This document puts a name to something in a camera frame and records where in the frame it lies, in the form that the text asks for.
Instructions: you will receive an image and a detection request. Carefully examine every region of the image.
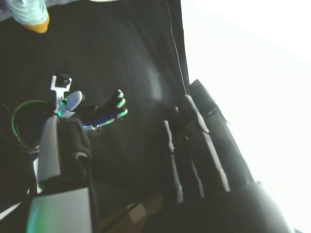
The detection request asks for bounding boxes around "mint toy ice cream cone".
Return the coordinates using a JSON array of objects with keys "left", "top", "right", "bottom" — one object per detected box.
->
[{"left": 6, "top": 0, "right": 51, "bottom": 34}]

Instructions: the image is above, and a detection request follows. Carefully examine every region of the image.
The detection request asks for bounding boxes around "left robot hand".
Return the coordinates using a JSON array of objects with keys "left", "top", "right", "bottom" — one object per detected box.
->
[{"left": 25, "top": 79, "right": 294, "bottom": 233}]

